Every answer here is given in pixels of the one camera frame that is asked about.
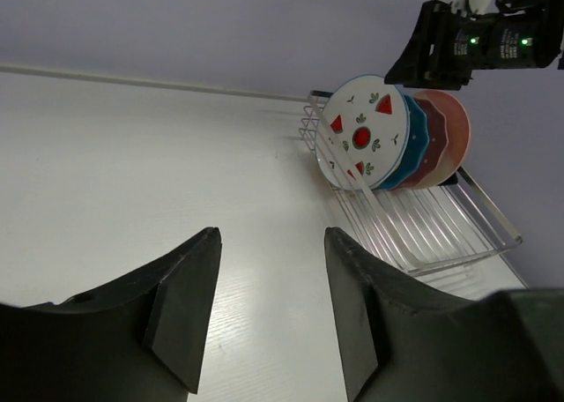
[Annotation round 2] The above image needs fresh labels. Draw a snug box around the pink plate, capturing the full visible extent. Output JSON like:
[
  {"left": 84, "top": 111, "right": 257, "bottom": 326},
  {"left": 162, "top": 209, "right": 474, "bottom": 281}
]
[{"left": 413, "top": 89, "right": 472, "bottom": 189}]

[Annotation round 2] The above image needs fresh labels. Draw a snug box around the clear wire dish rack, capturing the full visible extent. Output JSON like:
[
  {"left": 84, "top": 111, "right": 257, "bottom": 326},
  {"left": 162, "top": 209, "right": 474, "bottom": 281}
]
[{"left": 298, "top": 90, "right": 523, "bottom": 274}]

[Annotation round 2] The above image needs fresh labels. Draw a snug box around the blue dotted plate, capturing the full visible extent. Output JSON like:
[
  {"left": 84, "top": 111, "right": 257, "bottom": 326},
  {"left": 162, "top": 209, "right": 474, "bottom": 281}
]
[{"left": 377, "top": 95, "right": 430, "bottom": 190}]

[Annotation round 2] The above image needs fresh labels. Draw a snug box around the maroon dotted plate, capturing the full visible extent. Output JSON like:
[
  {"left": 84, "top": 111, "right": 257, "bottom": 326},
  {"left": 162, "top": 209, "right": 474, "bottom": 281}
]
[{"left": 400, "top": 97, "right": 449, "bottom": 189}]

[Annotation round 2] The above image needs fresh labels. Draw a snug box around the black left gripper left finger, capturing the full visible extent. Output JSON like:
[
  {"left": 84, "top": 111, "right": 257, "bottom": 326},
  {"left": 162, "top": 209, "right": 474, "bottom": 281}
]
[{"left": 1, "top": 227, "right": 222, "bottom": 401}]

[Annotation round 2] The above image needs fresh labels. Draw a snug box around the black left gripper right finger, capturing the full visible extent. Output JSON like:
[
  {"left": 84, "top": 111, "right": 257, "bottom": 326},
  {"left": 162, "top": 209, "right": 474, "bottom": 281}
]
[{"left": 324, "top": 227, "right": 563, "bottom": 401}]

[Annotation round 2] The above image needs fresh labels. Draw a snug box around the white watermelon pattern plate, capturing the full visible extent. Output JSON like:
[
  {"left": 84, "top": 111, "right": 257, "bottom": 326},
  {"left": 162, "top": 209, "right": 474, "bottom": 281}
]
[{"left": 315, "top": 74, "right": 411, "bottom": 190}]

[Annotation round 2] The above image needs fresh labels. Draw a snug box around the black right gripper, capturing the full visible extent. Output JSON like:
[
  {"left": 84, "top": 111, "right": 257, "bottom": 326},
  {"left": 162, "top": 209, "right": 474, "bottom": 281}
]
[{"left": 384, "top": 0, "right": 563, "bottom": 89}]

